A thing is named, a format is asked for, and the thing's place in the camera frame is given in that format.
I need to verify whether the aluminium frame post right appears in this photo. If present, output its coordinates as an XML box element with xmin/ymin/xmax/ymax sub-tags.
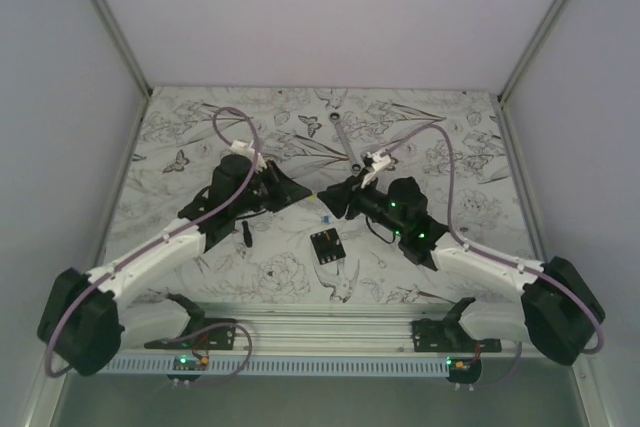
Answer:
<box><xmin>497</xmin><ymin>0</ymin><xmax>571</xmax><ymax>110</ymax></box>

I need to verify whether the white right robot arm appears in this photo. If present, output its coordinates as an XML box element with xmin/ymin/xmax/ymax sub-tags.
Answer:
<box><xmin>318</xmin><ymin>177</ymin><xmax>605</xmax><ymax>366</ymax></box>

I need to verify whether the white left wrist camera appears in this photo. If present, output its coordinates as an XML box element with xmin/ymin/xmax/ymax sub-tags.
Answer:
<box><xmin>230</xmin><ymin>140</ymin><xmax>255</xmax><ymax>157</ymax></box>

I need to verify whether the white slotted cable duct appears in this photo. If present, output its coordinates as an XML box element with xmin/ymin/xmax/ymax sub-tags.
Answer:
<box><xmin>101</xmin><ymin>354</ymin><xmax>453</xmax><ymax>378</ymax></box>

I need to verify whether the aluminium frame post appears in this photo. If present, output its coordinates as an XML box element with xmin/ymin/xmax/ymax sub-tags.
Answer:
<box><xmin>89</xmin><ymin>0</ymin><xmax>153</xmax><ymax>99</ymax></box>
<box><xmin>497</xmin><ymin>0</ymin><xmax>571</xmax><ymax>110</ymax></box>

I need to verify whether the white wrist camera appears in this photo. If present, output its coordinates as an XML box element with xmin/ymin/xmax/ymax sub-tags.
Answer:
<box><xmin>230</xmin><ymin>140</ymin><xmax>255</xmax><ymax>157</ymax></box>
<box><xmin>361</xmin><ymin>149</ymin><xmax>394</xmax><ymax>189</ymax></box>

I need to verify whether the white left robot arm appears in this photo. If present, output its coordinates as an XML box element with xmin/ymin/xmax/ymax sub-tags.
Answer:
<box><xmin>37</xmin><ymin>154</ymin><xmax>311</xmax><ymax>378</ymax></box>

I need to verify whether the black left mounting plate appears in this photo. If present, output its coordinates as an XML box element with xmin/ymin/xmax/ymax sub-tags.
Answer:
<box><xmin>144</xmin><ymin>318</ymin><xmax>237</xmax><ymax>352</ymax></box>

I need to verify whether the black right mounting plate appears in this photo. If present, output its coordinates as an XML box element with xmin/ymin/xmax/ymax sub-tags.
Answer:
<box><xmin>411</xmin><ymin>318</ymin><xmax>502</xmax><ymax>354</ymax></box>

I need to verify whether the black fuse box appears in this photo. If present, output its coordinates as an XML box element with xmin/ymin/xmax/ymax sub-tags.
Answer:
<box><xmin>310</xmin><ymin>228</ymin><xmax>346</xmax><ymax>265</ymax></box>

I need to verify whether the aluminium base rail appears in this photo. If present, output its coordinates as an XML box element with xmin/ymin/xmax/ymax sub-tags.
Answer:
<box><xmin>114</xmin><ymin>302</ymin><xmax>596</xmax><ymax>353</ymax></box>

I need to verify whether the black mounting plate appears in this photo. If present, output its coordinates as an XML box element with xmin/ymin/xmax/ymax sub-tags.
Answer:
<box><xmin>144</xmin><ymin>318</ymin><xmax>237</xmax><ymax>352</ymax></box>
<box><xmin>411</xmin><ymin>318</ymin><xmax>502</xmax><ymax>354</ymax></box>

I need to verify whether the aluminium frame post left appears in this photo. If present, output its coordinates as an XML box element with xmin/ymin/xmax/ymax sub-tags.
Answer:
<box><xmin>89</xmin><ymin>0</ymin><xmax>153</xmax><ymax>99</ymax></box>

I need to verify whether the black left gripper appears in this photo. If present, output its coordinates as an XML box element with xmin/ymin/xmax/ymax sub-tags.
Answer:
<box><xmin>232</xmin><ymin>160</ymin><xmax>312</xmax><ymax>216</ymax></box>

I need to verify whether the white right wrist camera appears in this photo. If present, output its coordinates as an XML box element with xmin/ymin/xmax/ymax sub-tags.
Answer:
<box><xmin>361</xmin><ymin>149</ymin><xmax>394</xmax><ymax>189</ymax></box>

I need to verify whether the black handled screwdriver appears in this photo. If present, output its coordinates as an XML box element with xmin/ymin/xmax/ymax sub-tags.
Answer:
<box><xmin>241</xmin><ymin>220</ymin><xmax>254</xmax><ymax>248</ymax></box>

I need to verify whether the silver ratchet wrench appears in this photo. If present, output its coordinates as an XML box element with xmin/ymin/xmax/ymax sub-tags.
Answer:
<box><xmin>329</xmin><ymin>111</ymin><xmax>362</xmax><ymax>175</ymax></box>

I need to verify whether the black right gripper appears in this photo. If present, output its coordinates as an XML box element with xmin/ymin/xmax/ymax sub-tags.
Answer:
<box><xmin>316</xmin><ymin>167</ymin><xmax>406</xmax><ymax>237</ymax></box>

